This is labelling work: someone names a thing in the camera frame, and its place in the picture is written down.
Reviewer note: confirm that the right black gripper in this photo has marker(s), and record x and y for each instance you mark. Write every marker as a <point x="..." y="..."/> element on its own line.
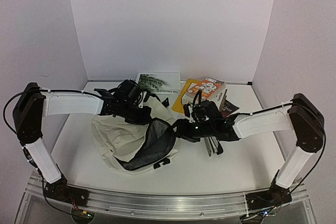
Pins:
<point x="180" y="128"/>

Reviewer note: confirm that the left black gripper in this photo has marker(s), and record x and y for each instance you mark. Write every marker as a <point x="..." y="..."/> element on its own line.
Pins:
<point x="145" y="118"/>

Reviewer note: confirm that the orange cover paperback book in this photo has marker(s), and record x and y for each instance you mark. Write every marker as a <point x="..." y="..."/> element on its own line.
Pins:
<point x="212" y="90"/>

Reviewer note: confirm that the cream canvas backpack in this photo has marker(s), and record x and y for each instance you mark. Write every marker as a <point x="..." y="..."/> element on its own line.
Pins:
<point x="132" y="148"/>

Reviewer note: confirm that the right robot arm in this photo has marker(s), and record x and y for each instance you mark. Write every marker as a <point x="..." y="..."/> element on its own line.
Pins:
<point x="297" y="125"/>

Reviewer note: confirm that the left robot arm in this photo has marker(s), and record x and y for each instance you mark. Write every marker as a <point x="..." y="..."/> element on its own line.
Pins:
<point x="35" y="104"/>

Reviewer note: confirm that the dark cover paperback book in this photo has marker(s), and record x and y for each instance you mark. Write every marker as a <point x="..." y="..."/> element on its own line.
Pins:
<point x="228" y="109"/>

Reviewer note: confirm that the silver black stapler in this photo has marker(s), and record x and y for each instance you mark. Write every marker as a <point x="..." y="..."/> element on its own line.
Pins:
<point x="213" y="147"/>

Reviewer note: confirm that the white Decorate book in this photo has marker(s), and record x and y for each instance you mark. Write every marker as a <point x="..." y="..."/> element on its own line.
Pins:
<point x="223" y="96"/>

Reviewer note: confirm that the yellow flat book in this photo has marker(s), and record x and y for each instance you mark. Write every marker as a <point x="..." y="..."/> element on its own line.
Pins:
<point x="178" y="105"/>

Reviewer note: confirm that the white palm leaf book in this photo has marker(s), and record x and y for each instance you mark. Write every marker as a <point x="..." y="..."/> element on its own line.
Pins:
<point x="160" y="82"/>

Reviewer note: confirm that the aluminium front rail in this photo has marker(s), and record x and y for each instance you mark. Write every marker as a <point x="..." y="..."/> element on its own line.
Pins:
<point x="105" y="206"/>

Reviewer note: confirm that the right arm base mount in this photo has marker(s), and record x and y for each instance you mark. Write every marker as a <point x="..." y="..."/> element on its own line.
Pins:
<point x="274" y="196"/>

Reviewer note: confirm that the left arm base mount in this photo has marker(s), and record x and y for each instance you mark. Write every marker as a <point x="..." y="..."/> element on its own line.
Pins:
<point x="62" y="192"/>

